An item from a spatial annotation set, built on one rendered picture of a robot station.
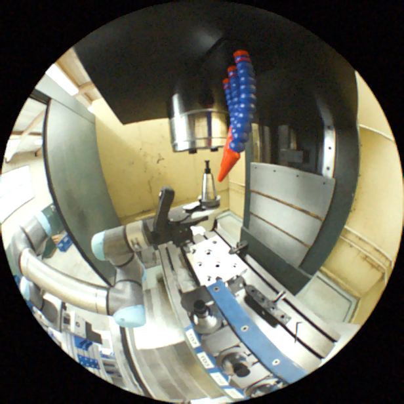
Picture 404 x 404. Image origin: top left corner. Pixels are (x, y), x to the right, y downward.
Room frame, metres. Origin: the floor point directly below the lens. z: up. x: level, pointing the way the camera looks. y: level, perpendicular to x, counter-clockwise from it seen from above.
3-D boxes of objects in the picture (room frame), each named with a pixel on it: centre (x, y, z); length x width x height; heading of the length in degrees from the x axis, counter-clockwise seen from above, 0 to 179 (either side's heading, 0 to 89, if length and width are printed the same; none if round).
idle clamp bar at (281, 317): (0.11, -0.22, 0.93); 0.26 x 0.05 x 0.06; 27
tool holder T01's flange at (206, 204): (0.31, -0.02, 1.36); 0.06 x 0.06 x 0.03
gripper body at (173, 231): (0.25, 0.10, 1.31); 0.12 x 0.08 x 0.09; 114
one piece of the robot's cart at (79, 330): (-0.18, 0.85, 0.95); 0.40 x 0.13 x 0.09; 113
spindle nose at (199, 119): (0.30, -0.02, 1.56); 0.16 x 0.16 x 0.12
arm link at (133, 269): (0.18, 0.23, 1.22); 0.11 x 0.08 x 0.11; 21
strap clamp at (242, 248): (0.44, -0.17, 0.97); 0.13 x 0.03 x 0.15; 112
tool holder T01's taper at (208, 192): (0.31, -0.02, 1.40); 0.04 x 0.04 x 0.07
